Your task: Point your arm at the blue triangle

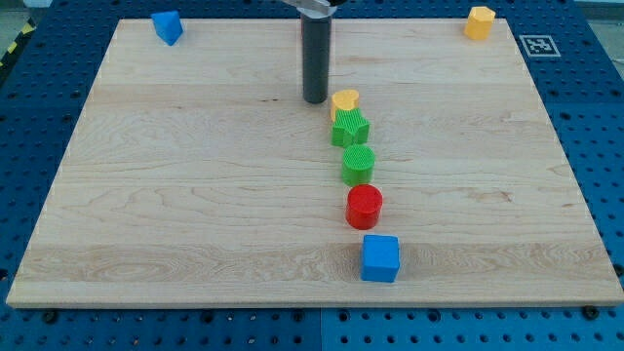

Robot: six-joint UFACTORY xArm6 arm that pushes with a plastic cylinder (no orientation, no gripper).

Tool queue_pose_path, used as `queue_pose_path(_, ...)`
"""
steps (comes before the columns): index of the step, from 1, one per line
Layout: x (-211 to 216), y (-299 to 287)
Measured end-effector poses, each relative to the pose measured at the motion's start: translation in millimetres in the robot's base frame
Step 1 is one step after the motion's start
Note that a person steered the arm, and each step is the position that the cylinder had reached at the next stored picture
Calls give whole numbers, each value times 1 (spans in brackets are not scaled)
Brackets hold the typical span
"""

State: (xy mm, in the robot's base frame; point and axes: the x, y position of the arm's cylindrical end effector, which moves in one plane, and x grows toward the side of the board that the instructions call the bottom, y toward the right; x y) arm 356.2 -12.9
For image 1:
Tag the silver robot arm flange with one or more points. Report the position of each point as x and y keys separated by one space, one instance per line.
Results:
x=315 y=9

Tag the yellow hexagon block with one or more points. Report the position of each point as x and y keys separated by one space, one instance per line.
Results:
x=479 y=23

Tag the white fiducial marker tag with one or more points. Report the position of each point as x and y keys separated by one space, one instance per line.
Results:
x=540 y=46

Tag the green star block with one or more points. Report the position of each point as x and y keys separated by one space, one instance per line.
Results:
x=349 y=127

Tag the blue triangle block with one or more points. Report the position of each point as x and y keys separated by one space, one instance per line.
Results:
x=167 y=26

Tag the light wooden board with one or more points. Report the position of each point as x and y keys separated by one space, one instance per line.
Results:
x=197 y=177

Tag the red cylinder block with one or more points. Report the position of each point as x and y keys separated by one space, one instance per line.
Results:
x=363 y=207

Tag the green cylinder block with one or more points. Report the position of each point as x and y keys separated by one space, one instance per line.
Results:
x=357 y=164

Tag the yellow heart block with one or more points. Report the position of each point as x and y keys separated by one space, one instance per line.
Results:
x=344 y=100

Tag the blue cube block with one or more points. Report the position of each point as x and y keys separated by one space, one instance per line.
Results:
x=380 y=258

